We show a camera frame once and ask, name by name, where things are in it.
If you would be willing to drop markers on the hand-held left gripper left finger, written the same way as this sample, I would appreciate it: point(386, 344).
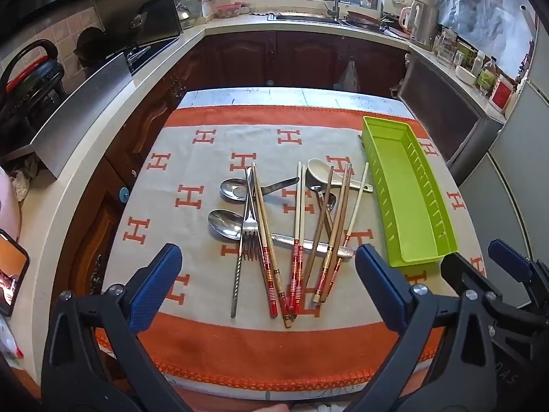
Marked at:
point(156, 283)

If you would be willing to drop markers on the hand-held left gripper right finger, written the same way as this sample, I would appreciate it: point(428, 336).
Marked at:
point(379, 285)

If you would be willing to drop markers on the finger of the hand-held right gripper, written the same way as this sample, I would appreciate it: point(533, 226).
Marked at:
point(508, 257)
point(467, 272)

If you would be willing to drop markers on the light brown wooden chopstick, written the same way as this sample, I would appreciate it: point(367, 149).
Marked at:
point(339, 231)
point(332, 240)

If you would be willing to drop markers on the twisted metal chopstick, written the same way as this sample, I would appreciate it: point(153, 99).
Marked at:
point(236, 292)

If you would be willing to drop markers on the thin white chopstick red bands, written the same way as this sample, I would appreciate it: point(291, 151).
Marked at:
point(358, 199)

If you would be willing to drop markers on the large steel spoon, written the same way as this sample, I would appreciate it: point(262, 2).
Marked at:
point(223, 223)

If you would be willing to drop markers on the green plastic utensil tray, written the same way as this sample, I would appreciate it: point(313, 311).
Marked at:
point(411, 197)

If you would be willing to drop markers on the steel fork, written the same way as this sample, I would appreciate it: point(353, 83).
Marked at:
point(251, 227)

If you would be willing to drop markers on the steel soup spoon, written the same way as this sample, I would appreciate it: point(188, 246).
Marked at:
point(231, 189)

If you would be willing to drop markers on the grey refrigerator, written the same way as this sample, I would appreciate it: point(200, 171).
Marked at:
point(514, 158)

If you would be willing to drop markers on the small steel spoon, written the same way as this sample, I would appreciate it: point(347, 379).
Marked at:
point(316, 188)

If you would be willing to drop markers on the orange and grey printed blanket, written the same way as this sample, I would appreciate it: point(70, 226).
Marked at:
point(206, 163)

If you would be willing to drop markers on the white ceramic spoon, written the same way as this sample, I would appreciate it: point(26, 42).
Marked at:
point(319, 169)

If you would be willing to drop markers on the smartphone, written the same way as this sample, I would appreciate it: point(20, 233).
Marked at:
point(10, 274)

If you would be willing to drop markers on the red box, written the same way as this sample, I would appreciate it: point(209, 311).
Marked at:
point(501, 93)

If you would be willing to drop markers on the pink container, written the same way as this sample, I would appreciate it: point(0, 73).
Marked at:
point(8, 206)

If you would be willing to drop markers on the green label bottle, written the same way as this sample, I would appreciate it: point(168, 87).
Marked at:
point(487, 78)

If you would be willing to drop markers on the steel splash panel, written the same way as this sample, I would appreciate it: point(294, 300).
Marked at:
point(81, 116)

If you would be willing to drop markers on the white bowl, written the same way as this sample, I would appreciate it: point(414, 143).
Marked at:
point(465, 76)

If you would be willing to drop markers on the hanging plastic bag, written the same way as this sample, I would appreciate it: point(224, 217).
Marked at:
point(348, 77)

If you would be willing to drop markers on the glass jar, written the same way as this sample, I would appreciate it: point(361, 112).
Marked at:
point(446, 49)

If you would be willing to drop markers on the black pressure cooker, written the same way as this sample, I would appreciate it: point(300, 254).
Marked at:
point(34, 90)

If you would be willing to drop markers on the white electric kettle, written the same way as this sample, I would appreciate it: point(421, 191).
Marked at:
point(422, 21)

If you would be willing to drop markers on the steel teapot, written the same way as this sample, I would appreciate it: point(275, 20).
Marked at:
point(185, 15)

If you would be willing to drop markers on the steel kitchen sink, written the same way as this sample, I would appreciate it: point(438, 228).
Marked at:
point(309, 18)

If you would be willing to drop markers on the pink bowl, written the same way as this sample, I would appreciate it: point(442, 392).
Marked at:
point(227, 10)

